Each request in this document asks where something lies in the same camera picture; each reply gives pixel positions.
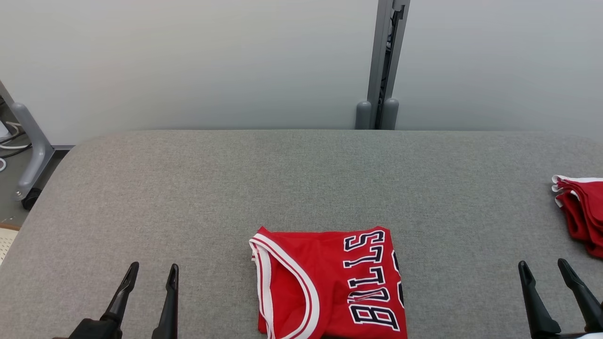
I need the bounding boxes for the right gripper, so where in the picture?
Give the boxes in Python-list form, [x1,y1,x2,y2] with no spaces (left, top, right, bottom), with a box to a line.
[518,258,603,339]

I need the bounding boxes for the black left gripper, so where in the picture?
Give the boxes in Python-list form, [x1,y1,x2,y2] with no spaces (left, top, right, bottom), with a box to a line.
[68,262,179,339]

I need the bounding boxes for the red shorts with white stripes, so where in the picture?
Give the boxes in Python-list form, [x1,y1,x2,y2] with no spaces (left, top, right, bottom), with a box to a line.
[551,175,603,258]

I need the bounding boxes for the red Bulls basketball jersey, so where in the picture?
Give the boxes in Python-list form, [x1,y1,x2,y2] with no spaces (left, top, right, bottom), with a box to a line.
[249,226,408,339]

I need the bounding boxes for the cream perforated basket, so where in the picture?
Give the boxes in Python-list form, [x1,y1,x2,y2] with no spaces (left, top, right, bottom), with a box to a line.
[0,223,21,265]

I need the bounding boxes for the light grey partition panel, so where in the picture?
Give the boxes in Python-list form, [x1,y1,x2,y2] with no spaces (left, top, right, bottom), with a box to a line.
[0,0,380,146]
[396,0,603,132]

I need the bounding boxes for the grey partition frame leg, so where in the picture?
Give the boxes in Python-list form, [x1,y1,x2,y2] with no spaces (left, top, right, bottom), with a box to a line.
[0,80,55,210]

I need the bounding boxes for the white cable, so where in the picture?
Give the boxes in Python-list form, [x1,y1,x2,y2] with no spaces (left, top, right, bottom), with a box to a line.
[0,121,32,172]

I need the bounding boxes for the grey partition post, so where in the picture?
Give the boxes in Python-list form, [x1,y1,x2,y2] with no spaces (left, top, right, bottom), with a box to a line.
[355,0,410,130]

